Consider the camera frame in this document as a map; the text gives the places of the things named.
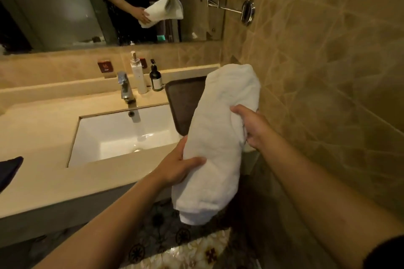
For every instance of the person's left hand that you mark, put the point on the person's left hand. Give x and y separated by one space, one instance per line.
170 168

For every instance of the person's right hand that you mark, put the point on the person's right hand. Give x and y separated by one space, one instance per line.
255 127

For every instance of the person's right thumb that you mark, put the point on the person's right thumb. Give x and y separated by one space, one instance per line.
241 111

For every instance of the person's left thumb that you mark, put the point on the person's left thumb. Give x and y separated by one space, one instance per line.
194 163

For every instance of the white towel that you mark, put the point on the white towel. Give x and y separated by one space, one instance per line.
214 142

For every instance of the person's left forearm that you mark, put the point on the person's left forearm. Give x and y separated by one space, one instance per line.
107 227

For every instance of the person's right forearm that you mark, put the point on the person's right forearm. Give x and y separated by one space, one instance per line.
322 202

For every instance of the dark brown tray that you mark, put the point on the dark brown tray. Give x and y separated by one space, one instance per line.
184 101

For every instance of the white rectangular sink basin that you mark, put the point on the white rectangular sink basin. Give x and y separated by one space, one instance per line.
123 134

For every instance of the patterned floor mat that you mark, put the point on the patterned floor mat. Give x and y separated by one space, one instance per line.
176 246

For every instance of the dark pump bottle white label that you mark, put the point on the dark pump bottle white label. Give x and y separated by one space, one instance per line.
156 77

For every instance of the chrome faucet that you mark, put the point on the chrome faucet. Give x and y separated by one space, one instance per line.
126 87

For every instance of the white pump dispenser bottle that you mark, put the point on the white pump dispenser bottle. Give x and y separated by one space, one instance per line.
138 73

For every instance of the red square sign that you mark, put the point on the red square sign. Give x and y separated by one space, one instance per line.
105 66

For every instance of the dark cloth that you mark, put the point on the dark cloth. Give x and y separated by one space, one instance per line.
8 171

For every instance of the small red wall sign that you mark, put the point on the small red wall sign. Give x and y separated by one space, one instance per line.
143 63

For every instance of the large wall mirror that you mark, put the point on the large wall mirror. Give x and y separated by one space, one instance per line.
104 4

